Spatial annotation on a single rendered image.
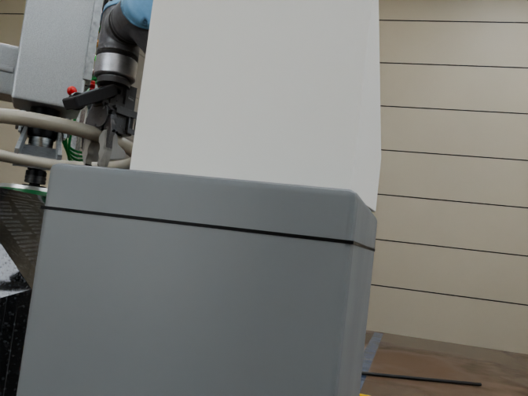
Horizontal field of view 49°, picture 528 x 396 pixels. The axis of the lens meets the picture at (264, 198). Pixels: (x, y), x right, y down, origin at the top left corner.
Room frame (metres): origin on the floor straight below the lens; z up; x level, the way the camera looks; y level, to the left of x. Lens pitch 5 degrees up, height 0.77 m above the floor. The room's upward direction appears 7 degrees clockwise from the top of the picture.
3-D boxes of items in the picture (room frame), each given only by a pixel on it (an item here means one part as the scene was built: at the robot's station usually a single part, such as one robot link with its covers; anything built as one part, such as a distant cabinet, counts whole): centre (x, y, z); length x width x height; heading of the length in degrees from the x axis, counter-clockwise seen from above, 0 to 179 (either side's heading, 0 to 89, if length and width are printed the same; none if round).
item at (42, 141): (2.00, 0.79, 1.17); 0.12 x 0.09 x 0.30; 21
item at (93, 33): (1.96, 0.65, 1.40); 0.08 x 0.03 x 0.28; 21
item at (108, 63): (1.27, 0.36, 1.12); 0.10 x 0.09 x 0.05; 51
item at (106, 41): (1.27, 0.36, 1.20); 0.10 x 0.09 x 0.12; 31
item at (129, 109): (1.26, 0.35, 1.03); 0.09 x 0.08 x 0.12; 140
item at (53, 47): (2.06, 0.81, 1.35); 0.36 x 0.22 x 0.45; 21
